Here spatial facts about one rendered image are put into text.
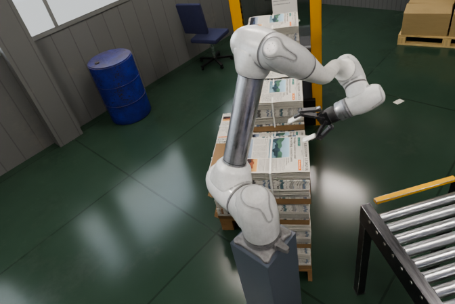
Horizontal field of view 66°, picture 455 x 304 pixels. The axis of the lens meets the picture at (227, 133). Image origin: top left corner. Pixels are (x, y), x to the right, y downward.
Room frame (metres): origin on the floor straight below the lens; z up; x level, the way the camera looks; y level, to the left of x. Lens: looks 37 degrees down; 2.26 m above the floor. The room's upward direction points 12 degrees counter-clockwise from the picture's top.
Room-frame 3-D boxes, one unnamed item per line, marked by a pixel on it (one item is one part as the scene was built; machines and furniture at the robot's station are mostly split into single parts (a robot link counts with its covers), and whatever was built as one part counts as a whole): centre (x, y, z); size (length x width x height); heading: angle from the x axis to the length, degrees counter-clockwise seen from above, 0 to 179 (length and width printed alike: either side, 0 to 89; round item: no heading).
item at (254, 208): (0.91, -0.05, 1.17); 0.18 x 0.16 x 0.22; 28
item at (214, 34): (4.72, -0.04, 0.46); 0.54 x 0.51 x 0.93; 126
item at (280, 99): (1.94, -0.34, 0.95); 0.38 x 0.29 x 0.23; 75
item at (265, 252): (0.88, -0.06, 1.03); 0.22 x 0.18 x 0.06; 41
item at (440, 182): (1.12, -0.87, 0.81); 0.43 x 0.03 x 0.02; 95
